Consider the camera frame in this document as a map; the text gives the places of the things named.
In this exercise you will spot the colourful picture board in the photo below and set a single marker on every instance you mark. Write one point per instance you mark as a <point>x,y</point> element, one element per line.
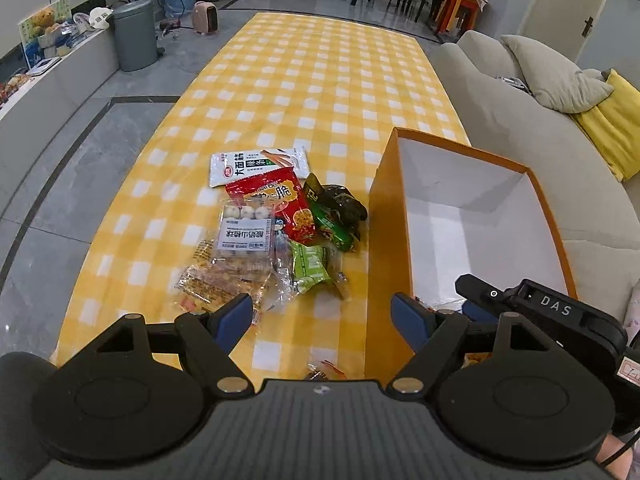
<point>39,31</point>

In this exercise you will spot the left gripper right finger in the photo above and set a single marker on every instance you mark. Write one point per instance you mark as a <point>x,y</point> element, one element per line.
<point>415,323</point>

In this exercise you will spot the small candy wrapper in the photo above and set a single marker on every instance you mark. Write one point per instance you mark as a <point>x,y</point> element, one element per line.
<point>322,371</point>

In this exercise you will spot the light green snack packet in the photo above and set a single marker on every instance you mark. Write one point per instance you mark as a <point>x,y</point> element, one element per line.
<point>302,268</point>

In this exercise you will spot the grey trash bin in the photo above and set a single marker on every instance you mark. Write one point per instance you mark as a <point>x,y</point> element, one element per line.
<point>134,34</point>

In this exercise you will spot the red snack bag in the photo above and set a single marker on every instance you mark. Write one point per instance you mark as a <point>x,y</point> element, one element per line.
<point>281,189</point>

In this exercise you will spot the white tv cabinet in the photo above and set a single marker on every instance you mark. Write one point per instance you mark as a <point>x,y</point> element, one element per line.
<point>34,114</point>

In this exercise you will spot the beige sofa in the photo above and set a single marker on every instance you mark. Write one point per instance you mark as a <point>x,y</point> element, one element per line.
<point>596,215</point>

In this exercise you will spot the yellow cushion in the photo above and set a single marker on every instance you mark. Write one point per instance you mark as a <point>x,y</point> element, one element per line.
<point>613,127</point>

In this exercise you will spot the orange white cardboard box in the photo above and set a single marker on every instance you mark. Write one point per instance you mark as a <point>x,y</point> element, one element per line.
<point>439,209</point>

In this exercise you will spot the clear biscuit packet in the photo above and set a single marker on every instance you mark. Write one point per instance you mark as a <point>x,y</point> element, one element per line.
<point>215,276</point>

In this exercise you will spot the yellow checkered tablecloth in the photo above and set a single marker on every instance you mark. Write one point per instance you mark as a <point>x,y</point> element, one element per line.
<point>336,89</point>

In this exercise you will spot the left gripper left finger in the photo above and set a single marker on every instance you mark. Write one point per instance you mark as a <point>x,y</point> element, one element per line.
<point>229,323</point>

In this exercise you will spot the dark green snack packet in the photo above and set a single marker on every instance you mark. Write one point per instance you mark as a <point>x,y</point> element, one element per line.
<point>337,213</point>

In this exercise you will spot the pink space heater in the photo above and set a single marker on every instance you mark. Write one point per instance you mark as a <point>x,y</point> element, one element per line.
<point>205,17</point>

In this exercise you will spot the orange stool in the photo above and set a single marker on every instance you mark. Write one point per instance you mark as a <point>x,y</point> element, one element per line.
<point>462,12</point>

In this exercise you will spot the clear hawthorn ball package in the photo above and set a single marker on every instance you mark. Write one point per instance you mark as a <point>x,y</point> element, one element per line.
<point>244,241</point>

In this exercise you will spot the white spicy strip packet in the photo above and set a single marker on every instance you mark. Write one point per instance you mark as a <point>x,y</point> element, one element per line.
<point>228,167</point>

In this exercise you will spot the beige cushion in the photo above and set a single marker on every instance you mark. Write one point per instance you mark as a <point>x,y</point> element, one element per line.
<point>555,81</point>

